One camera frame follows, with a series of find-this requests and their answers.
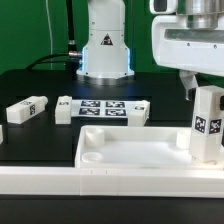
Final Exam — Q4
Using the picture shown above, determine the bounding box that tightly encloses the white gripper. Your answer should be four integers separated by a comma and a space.
149, 0, 224, 101

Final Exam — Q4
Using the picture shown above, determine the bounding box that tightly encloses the white desk top tray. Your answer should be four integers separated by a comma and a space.
75, 125, 224, 170

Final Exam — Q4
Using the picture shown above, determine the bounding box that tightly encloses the white marker base plate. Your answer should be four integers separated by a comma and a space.
55, 96, 150, 127

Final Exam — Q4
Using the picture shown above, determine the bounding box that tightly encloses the white front fence bar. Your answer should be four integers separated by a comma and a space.
0, 166, 224, 198

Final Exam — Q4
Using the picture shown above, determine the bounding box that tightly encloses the black cable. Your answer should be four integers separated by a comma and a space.
25, 0, 83, 71

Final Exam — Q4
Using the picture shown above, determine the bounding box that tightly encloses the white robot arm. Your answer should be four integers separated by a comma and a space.
77, 0, 224, 92

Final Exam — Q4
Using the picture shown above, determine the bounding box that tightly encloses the white cable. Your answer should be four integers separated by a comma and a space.
45, 0, 54, 71

